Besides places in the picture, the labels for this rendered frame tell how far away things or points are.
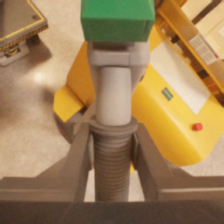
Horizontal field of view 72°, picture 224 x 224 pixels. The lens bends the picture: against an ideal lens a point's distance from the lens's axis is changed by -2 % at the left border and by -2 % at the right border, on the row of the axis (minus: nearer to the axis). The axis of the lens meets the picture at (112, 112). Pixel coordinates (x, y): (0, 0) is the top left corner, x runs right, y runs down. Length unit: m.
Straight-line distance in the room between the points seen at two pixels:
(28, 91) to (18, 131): 0.35
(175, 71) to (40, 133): 1.15
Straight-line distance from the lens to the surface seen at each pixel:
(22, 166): 1.52
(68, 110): 1.16
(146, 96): 0.74
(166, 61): 0.85
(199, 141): 0.85
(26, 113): 1.53
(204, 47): 0.90
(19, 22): 1.51
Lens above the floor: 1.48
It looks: 69 degrees down
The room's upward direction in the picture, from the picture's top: 57 degrees clockwise
